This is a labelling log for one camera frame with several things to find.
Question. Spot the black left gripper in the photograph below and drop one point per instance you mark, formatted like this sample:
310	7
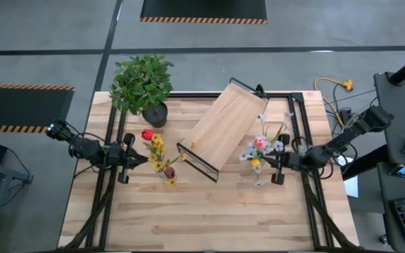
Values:
127	158

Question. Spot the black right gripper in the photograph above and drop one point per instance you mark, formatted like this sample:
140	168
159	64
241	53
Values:
287	161

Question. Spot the pink and white flower bouquet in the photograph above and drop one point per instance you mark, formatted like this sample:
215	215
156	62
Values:
278	145

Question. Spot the orange artificial tulip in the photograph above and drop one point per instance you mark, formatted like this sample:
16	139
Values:
255	162

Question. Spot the yellow artificial flower stem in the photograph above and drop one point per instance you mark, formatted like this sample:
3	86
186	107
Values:
171	182
158	142
157	164

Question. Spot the ribbed clear glass vase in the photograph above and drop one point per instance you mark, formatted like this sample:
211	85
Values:
256	170

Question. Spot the pink artificial tulip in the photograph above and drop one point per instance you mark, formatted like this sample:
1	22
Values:
259	143

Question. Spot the red and yellow flower bouquet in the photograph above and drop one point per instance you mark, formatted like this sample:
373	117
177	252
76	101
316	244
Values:
148	134

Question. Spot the smooth clear glass vase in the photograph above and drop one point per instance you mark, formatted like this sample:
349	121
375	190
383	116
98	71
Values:
163	175

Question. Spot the dark red artificial tulip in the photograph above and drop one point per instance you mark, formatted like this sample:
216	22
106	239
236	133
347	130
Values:
169	172

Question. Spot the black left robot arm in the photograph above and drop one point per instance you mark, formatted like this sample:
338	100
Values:
86	147

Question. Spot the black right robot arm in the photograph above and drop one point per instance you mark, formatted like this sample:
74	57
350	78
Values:
350	131

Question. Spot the black metal clamp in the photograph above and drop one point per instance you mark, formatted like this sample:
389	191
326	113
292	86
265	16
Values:
259	89

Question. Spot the green potted plant black pot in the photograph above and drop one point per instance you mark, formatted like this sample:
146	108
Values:
141	84

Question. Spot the black power strip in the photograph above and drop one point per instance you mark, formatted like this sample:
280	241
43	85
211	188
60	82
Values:
346	116

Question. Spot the black mat hazard striped edge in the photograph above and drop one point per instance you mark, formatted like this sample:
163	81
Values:
19	109
202	8

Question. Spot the black side desk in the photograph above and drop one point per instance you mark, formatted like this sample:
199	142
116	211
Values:
399	123

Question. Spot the wooden shelf black metal frame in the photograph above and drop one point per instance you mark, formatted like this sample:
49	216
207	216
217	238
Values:
223	126

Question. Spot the black aluminium table frame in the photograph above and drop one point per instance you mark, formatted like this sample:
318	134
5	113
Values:
195	95

